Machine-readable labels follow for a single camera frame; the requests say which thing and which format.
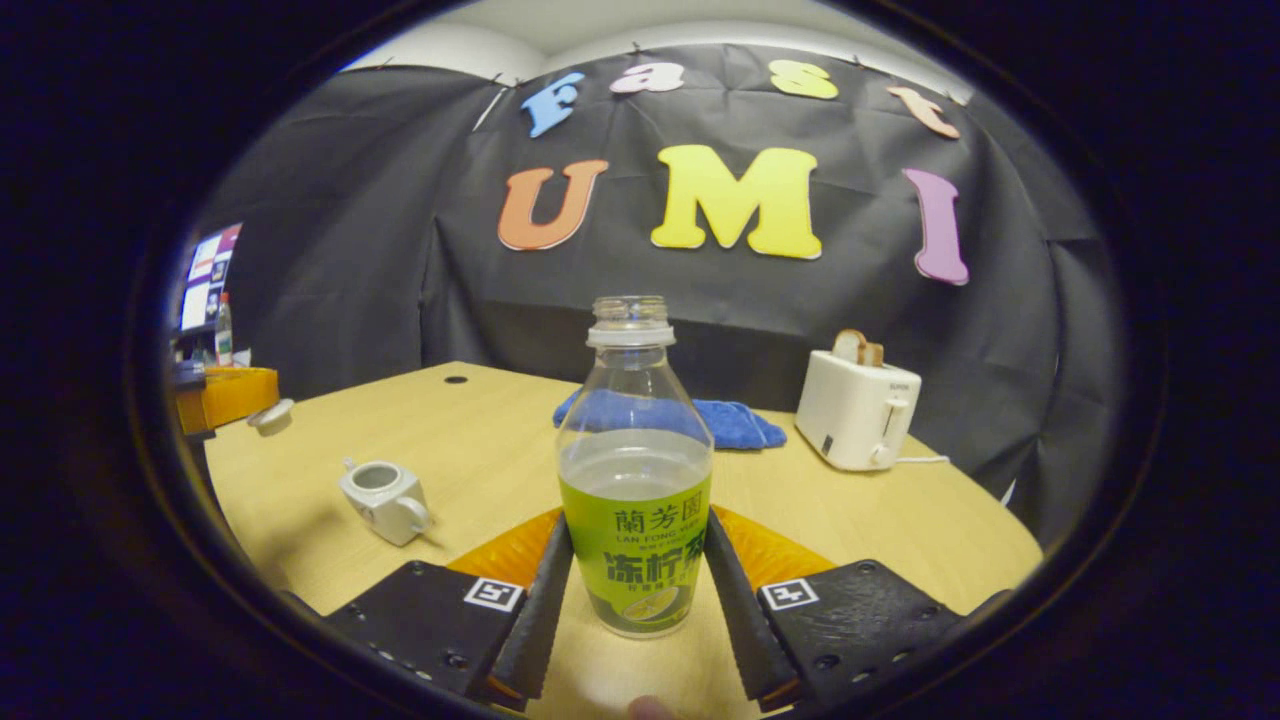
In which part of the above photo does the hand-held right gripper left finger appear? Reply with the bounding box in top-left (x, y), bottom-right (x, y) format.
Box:
top-left (325, 512), bottom-right (576, 713)

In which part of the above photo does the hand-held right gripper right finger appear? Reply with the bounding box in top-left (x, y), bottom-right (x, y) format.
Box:
top-left (703, 505), bottom-right (1011, 713)

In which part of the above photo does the white teacup lid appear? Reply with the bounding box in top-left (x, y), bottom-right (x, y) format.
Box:
top-left (247, 398), bottom-right (296, 437)

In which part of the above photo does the clear green-label water bottle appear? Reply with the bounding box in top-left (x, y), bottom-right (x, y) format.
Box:
top-left (556, 295), bottom-right (715, 639)

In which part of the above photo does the white ceramic teacup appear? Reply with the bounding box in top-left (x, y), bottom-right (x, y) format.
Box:
top-left (338, 458), bottom-right (433, 547)

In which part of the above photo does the computer monitor screen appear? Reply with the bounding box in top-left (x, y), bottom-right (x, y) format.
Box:
top-left (180, 222), bottom-right (244, 333)

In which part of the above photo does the blue towel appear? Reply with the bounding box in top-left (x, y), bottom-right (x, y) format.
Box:
top-left (553, 388), bottom-right (788, 451)

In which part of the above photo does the black backdrop cloth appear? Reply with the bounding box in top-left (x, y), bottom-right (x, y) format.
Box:
top-left (195, 42), bottom-right (1126, 546)

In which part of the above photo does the white toaster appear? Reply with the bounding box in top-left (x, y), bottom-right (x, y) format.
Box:
top-left (795, 348), bottom-right (923, 472)

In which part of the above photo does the toasted bread slice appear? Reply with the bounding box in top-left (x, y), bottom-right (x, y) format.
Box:
top-left (833, 329), bottom-right (886, 367)

